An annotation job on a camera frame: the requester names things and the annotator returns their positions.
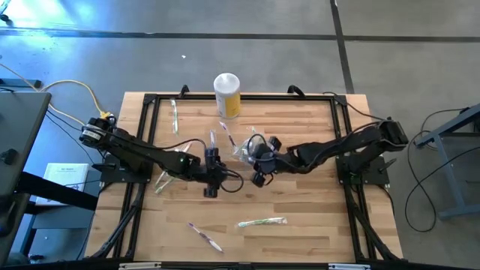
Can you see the black desk beam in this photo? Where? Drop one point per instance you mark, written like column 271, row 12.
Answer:
column 56, row 191

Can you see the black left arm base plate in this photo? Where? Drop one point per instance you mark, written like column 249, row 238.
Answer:
column 112, row 173

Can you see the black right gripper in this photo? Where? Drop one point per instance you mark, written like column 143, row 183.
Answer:
column 268, row 161

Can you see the blue white toothbrush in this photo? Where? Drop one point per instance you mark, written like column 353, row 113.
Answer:
column 212, row 139

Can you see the black floor bar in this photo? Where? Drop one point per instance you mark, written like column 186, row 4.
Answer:
column 22, row 83

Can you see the white booklet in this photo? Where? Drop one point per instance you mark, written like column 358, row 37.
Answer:
column 65, row 174

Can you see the purple white toothbrush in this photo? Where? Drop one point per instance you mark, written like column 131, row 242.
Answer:
column 227, row 134
column 204, row 236

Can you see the green white toothbrush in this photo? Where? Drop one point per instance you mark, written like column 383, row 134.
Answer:
column 174, row 116
column 262, row 222
column 164, row 182

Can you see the black aluminium table frame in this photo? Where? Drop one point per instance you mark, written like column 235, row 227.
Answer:
column 243, row 97

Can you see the grey desk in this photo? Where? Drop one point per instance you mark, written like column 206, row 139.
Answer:
column 18, row 127

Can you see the white canister yellow label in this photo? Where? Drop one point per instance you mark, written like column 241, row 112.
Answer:
column 227, row 101

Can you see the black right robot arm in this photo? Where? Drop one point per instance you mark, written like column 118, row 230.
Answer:
column 337, row 146

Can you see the black knob on desk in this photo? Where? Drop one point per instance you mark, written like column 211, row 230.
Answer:
column 9, row 156

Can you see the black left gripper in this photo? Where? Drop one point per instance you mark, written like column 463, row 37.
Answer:
column 212, row 172

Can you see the blue-grey steel table frame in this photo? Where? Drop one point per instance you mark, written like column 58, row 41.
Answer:
column 448, row 176

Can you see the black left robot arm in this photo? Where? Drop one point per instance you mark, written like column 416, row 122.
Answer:
column 150, row 155

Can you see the clear acrylic organizer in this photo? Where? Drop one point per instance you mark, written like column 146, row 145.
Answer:
column 243, row 153

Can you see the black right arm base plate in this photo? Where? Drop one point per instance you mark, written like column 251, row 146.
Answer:
column 375, row 176

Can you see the silver frame bracket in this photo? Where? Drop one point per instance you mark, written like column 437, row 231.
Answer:
column 348, row 267
column 138, row 266

